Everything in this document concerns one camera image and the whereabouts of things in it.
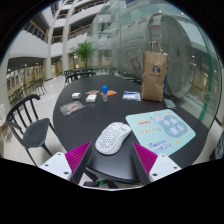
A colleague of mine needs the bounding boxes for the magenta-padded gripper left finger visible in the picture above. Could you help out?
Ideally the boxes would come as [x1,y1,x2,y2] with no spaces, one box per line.
[39,141,94,185]

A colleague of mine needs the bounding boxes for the far group of black chairs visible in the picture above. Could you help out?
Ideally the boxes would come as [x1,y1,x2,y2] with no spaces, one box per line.
[8,77,48,106]

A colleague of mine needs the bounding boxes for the brown flat packet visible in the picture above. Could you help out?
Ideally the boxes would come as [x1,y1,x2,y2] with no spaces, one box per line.
[85,89,101,96]

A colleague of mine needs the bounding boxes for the brown paper bag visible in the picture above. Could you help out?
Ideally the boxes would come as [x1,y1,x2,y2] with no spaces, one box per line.
[141,40,169,103]

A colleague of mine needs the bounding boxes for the clear plastic snack bag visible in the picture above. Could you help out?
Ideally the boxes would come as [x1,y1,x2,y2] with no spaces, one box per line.
[59,100,87,118]

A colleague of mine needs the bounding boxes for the black chair with grey seat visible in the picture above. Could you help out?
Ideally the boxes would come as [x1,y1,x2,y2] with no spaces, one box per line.
[5,93,59,167]

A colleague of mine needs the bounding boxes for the white flat box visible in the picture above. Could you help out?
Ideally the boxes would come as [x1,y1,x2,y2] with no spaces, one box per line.
[85,94,98,104]

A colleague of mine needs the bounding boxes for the green potted plant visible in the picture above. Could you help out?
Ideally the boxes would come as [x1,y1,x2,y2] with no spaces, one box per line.
[70,40,98,69]

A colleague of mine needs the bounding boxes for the white honeycomb computer mouse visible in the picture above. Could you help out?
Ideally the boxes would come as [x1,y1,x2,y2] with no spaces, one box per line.
[94,121,132,156]

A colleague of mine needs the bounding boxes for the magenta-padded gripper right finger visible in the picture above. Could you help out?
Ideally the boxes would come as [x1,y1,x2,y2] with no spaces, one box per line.
[130,141,183,186]

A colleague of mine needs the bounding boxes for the small blue-capped bottle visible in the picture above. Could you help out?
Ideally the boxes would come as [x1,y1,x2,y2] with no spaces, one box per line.
[101,85,109,103]

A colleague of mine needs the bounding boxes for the white and blue plastic packet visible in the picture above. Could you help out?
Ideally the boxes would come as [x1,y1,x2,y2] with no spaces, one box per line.
[121,90,142,102]

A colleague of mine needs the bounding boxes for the light blue printed mouse pad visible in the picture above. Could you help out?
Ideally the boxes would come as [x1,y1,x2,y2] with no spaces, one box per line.
[125,108,197,158]

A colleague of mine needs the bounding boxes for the black chairs behind table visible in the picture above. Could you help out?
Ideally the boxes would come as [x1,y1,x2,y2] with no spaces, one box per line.
[63,68,118,86]

